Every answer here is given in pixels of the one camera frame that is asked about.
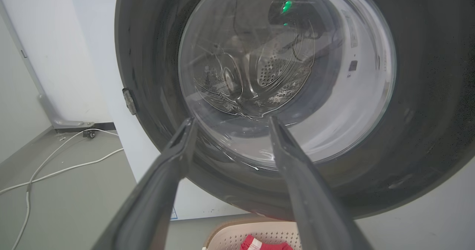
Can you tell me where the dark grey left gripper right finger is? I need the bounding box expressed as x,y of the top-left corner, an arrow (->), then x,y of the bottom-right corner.
269,116 -> 373,250

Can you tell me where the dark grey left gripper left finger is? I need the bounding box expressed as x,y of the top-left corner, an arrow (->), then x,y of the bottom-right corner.
92,117 -> 198,250

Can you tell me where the white washing machine body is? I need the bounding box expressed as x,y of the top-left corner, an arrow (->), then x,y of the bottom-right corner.
68,0 -> 475,250

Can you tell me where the dark grey washing machine door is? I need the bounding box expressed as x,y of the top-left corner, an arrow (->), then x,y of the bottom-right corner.
115,0 -> 475,221

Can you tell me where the beige perforated laundry basket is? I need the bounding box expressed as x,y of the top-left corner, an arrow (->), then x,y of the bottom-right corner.
203,217 -> 302,250

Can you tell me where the red and white garment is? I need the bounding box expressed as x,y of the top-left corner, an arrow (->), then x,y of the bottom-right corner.
240,234 -> 294,250

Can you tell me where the grey metal stand leg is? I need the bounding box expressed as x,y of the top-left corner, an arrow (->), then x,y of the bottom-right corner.
0,0 -> 95,130

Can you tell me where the white cable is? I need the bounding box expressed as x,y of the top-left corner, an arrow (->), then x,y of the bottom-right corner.
11,128 -> 119,250
0,148 -> 124,195

